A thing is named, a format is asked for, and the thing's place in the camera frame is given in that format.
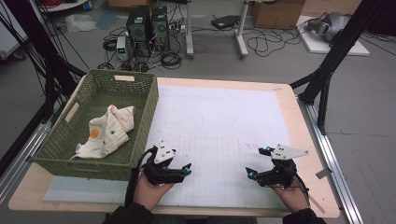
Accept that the grey robot head shell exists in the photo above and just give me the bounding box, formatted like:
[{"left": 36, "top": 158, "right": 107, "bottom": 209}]
[{"left": 304, "top": 11, "right": 351, "bottom": 43}]

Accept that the grey metal bracket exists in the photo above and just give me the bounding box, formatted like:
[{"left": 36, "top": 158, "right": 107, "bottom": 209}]
[{"left": 315, "top": 167, "right": 333, "bottom": 180}]

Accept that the person's left hand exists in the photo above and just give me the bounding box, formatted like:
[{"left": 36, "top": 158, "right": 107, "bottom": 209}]
[{"left": 134, "top": 172, "right": 176, "bottom": 212}]

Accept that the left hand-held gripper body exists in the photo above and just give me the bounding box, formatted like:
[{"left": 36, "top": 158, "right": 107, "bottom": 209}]
[{"left": 143, "top": 140, "right": 185, "bottom": 187}]

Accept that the slim black computer tower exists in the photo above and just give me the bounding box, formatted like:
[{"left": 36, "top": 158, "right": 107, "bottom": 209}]
[{"left": 151, "top": 6, "right": 171, "bottom": 52}]

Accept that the black floor cable tangle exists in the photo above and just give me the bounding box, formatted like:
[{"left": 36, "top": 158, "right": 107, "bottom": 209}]
[{"left": 246, "top": 27, "right": 302, "bottom": 58}]

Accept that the white grid mat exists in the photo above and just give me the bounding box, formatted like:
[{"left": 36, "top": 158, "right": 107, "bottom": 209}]
[{"left": 43, "top": 85, "right": 297, "bottom": 210}]

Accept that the person's right hand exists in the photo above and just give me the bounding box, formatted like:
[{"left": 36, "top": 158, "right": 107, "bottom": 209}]
[{"left": 270, "top": 183, "right": 311, "bottom": 213}]

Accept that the green woven basket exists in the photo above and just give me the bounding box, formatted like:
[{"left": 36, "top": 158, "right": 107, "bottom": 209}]
[{"left": 32, "top": 68, "right": 160, "bottom": 181}]

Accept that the white power supply unit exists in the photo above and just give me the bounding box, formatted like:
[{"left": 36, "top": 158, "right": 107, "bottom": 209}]
[{"left": 116, "top": 35, "right": 130, "bottom": 63}]

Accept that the black metal stand with cables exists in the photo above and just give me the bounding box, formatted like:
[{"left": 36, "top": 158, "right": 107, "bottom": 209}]
[{"left": 0, "top": 0, "right": 87, "bottom": 124}]

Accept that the black flat device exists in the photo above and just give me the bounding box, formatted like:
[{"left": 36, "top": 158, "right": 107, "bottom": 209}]
[{"left": 210, "top": 14, "right": 241, "bottom": 31}]

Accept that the white desk leg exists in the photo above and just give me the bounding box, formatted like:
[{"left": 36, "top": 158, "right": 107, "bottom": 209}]
[
  {"left": 234, "top": 0, "right": 250, "bottom": 59},
  {"left": 185, "top": 0, "right": 194, "bottom": 60}
]

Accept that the hand-held gripper black cable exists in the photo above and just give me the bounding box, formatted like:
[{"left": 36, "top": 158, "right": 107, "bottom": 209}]
[
  {"left": 124, "top": 146, "right": 158, "bottom": 206},
  {"left": 292, "top": 171, "right": 311, "bottom": 206}
]

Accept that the coiled black cable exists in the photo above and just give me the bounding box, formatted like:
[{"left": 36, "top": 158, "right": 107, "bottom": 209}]
[{"left": 160, "top": 50, "right": 183, "bottom": 70}]

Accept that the left hand-held gripper black cable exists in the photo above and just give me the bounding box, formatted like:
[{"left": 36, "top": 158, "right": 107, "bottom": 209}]
[{"left": 124, "top": 146, "right": 158, "bottom": 206}]

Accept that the cream printed cloth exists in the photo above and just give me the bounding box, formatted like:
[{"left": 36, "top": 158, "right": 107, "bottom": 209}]
[{"left": 70, "top": 105, "right": 136, "bottom": 161}]

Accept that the brown cardboard box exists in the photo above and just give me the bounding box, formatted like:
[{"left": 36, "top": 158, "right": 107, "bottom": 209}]
[{"left": 251, "top": 0, "right": 306, "bottom": 30}]

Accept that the clear plastic bag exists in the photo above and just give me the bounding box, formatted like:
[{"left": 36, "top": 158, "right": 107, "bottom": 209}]
[{"left": 64, "top": 13, "right": 97, "bottom": 33}]

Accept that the large black computer tower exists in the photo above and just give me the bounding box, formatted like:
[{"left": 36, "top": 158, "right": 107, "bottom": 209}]
[{"left": 125, "top": 5, "right": 152, "bottom": 58}]

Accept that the white floor board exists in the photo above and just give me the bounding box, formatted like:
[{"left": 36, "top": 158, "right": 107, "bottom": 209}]
[{"left": 297, "top": 15, "right": 371, "bottom": 57}]

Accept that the aluminium rail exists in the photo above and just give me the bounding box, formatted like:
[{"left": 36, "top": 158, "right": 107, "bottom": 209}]
[
  {"left": 0, "top": 120, "right": 52, "bottom": 203},
  {"left": 298, "top": 97, "right": 363, "bottom": 224}
]

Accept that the right hand-held gripper black cable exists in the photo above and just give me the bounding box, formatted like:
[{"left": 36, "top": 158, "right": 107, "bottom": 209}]
[{"left": 292, "top": 171, "right": 311, "bottom": 206}]

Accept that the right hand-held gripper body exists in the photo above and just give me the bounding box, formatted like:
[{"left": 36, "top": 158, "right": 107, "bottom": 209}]
[{"left": 260, "top": 144, "right": 310, "bottom": 189}]

